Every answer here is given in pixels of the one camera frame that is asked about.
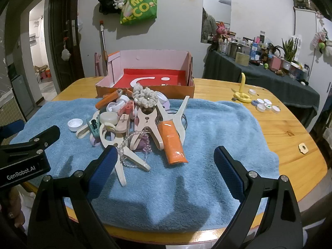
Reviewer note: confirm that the green clip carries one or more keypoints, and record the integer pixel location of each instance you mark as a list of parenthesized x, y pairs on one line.
[(94, 129)]

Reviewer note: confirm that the metal pot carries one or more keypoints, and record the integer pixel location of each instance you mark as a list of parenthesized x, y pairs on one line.
[(233, 48)]

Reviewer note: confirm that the pink plush bunny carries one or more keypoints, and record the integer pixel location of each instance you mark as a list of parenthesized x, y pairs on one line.
[(221, 29)]

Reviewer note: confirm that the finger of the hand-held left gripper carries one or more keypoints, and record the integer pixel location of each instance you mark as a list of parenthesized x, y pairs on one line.
[(13, 129), (44, 136)]

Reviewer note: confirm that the purple large clothespin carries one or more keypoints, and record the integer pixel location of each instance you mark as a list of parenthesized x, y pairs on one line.
[(166, 105)]

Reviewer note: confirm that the dark basket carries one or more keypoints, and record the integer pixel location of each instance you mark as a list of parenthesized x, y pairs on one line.
[(306, 1)]

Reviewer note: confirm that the wall mirror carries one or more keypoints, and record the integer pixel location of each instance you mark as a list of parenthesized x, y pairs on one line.
[(215, 13)]

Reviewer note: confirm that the white cabinet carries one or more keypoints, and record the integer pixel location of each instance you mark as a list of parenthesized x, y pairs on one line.
[(306, 23)]

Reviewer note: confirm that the green shopping bag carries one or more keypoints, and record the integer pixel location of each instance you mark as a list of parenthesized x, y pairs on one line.
[(140, 7)]

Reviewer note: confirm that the beige scrunchie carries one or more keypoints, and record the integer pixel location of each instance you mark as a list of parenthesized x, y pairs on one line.
[(145, 96)]

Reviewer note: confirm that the person's left hand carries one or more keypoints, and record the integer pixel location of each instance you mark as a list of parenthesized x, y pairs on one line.
[(14, 203)]

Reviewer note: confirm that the small purple clip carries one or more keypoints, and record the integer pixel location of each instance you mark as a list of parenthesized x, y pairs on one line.
[(94, 142)]

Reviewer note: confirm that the blue towel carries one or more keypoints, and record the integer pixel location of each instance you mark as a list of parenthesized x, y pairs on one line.
[(207, 134)]

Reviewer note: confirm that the white plush toy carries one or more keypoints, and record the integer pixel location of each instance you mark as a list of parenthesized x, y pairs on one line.
[(118, 1)]

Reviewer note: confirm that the side table with dark cloth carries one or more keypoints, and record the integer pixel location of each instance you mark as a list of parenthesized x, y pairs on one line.
[(259, 75)]

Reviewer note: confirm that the small beige clip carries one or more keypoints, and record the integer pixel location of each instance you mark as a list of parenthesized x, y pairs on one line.
[(123, 123)]

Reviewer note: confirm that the orange cardboard box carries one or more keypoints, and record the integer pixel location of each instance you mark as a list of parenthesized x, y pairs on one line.
[(155, 59)]

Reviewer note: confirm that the pink clip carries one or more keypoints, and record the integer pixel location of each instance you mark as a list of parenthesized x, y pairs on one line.
[(127, 108)]

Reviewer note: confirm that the cluster of bottle caps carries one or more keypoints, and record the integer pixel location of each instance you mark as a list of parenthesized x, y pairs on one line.
[(260, 107)]

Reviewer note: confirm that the white bottle cap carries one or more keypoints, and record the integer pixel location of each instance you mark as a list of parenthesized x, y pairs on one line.
[(122, 99), (162, 98), (75, 124)]

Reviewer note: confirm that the wooden desk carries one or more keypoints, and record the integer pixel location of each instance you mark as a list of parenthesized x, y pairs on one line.
[(285, 134)]

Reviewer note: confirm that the orange tube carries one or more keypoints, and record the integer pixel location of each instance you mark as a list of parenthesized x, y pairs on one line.
[(172, 145)]

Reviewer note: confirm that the dark door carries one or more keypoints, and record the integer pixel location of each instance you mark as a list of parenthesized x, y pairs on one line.
[(55, 18)]

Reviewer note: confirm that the pinkish beige large clothespin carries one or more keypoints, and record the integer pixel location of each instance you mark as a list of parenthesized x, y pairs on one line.
[(146, 122)]

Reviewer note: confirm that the assorted bottles and jars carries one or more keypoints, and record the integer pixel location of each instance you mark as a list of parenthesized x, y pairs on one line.
[(256, 49)]

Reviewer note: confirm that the hanging plush decoration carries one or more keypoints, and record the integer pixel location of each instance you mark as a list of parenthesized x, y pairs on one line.
[(321, 41)]

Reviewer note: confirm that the white round container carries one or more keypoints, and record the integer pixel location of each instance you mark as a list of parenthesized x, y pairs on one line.
[(114, 106)]

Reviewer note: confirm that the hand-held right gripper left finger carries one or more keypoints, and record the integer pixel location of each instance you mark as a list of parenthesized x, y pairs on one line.
[(103, 172)]

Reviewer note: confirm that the small wooden piece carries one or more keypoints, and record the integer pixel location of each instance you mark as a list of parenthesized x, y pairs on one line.
[(299, 147)]

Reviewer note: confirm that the potted plant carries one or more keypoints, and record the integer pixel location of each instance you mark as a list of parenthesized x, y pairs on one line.
[(289, 49)]

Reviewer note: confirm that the translucent tape roll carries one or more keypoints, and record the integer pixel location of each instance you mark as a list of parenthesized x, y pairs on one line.
[(109, 118)]

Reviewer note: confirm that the white plush door pendant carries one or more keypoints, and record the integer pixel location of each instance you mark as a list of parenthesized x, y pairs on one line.
[(65, 54)]

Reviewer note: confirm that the orange plastic tool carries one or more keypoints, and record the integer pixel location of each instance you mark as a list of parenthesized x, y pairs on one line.
[(105, 100)]

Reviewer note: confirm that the cardboard boxes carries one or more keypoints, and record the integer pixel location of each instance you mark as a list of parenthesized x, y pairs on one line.
[(42, 74)]

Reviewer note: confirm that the yellow suction hook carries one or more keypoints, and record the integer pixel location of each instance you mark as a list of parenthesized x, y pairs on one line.
[(243, 83)]

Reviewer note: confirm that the small grey fridge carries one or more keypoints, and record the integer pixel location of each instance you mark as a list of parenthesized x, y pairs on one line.
[(20, 93)]

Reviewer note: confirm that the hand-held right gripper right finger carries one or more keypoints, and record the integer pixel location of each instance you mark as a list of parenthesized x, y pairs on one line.
[(228, 172)]

